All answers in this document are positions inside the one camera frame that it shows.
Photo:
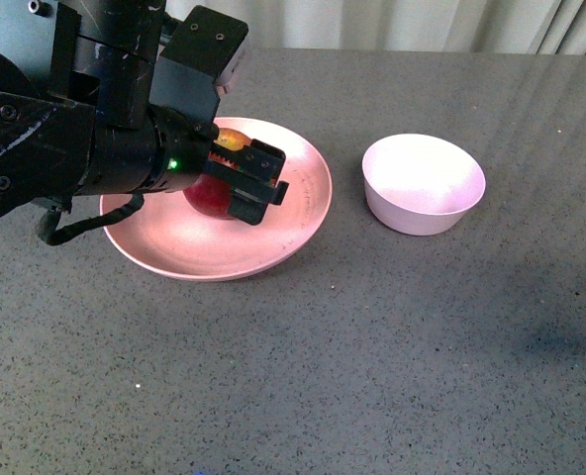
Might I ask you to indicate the red apple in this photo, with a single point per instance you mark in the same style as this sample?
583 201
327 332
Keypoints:
211 196

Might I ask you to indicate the pink plate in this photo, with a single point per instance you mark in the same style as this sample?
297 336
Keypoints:
168 237

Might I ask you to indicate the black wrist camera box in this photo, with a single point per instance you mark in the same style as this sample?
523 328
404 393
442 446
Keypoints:
199 64

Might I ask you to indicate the pink bowl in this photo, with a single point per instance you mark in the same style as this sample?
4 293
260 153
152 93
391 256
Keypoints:
420 185

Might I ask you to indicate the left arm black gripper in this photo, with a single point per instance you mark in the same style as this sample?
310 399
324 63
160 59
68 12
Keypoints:
169 153

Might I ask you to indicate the white curtain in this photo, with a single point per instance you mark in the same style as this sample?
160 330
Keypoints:
499 26

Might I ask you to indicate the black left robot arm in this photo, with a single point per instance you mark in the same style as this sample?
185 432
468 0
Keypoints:
104 102

